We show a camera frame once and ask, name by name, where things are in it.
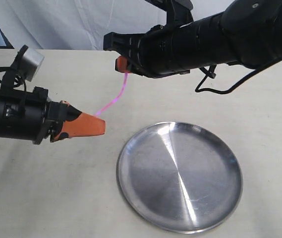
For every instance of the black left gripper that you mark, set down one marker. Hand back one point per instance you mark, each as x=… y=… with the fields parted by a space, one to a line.
x=32 y=116

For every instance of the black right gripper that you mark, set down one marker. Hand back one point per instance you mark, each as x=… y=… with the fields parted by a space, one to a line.
x=146 y=54

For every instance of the pink straw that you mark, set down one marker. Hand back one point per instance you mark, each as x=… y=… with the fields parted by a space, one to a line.
x=115 y=99

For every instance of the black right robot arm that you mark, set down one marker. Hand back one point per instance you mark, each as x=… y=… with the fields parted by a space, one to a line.
x=248 y=33

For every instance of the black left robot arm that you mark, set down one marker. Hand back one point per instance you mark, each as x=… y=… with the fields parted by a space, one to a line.
x=33 y=116

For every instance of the white backdrop cloth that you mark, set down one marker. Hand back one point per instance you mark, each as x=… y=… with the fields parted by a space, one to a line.
x=74 y=24

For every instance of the round metal plate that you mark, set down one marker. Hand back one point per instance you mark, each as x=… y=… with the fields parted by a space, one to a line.
x=179 y=177

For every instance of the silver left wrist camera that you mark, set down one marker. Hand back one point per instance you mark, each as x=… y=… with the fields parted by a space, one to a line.
x=28 y=62

